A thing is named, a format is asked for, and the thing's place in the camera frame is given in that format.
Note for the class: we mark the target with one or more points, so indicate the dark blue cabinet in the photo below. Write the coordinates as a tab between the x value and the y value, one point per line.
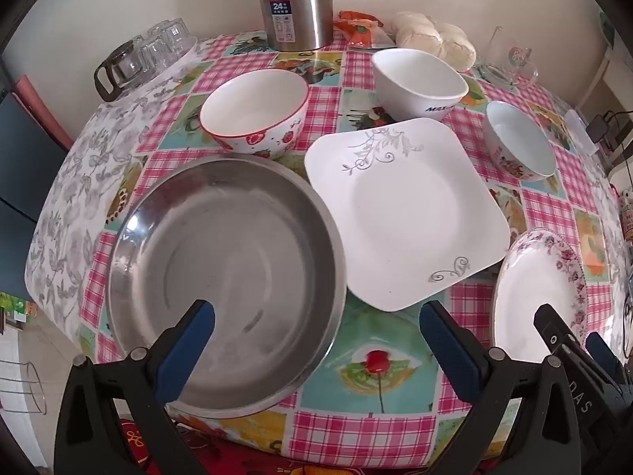
24	168

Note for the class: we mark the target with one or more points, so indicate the upturned drinking glass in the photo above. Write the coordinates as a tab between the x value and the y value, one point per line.
156	58
178	34
157	34

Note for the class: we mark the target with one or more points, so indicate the teal cloth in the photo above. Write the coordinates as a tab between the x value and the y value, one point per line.
607	29

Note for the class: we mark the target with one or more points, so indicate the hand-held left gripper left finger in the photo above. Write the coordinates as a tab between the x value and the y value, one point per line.
190	341

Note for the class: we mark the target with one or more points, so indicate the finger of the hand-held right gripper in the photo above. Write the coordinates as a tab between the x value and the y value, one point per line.
559	329
603	354

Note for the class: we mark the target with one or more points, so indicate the small floral bowl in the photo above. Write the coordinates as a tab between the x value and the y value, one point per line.
519	133

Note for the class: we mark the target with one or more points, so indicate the white square bowl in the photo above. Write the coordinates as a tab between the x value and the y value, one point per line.
420	79

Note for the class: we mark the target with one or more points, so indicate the colourful snack packets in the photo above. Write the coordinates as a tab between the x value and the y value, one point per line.
627	217

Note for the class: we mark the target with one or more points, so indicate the red rimmed strawberry bowl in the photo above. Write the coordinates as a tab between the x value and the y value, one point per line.
252	104

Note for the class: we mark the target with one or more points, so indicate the red patterned cloth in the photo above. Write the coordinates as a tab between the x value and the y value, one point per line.
296	465

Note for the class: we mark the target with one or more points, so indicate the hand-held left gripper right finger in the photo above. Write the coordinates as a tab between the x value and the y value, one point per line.
447	346

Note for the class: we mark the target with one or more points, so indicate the orange snack packet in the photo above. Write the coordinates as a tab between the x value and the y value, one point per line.
358	29

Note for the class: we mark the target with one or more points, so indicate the clear plastic box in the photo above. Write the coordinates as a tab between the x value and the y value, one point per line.
576	128

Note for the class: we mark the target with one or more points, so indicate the round stainless steel basin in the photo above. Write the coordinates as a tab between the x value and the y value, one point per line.
222	257

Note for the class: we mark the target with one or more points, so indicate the white round tray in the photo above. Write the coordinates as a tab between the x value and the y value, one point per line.
185	54

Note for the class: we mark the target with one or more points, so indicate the clear glass cup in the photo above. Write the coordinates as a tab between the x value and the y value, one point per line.
497	47

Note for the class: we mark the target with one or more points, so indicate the grey leaf pattern tablecloth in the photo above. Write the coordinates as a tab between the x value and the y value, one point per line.
69	198

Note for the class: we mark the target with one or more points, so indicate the bag of white steamed buns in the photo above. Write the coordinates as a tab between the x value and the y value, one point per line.
420	32

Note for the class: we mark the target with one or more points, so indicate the stainless steel thermos jug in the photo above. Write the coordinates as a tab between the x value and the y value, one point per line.
296	0

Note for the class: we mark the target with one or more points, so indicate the round pink floral plate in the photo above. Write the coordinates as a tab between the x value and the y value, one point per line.
529	297

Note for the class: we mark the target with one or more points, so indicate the green box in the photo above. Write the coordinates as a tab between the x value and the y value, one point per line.
12	304

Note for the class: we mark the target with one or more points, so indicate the pink board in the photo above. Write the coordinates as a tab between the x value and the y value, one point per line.
42	109

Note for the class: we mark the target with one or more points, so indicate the pink checked printed tablecloth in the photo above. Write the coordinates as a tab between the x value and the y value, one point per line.
321	430

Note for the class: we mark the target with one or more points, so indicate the white shelf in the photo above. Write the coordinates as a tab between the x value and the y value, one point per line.
601	74

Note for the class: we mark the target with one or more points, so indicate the white square plate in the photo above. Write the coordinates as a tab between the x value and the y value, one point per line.
405	208

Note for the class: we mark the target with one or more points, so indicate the black power adapter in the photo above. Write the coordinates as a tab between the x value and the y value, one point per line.
598	128

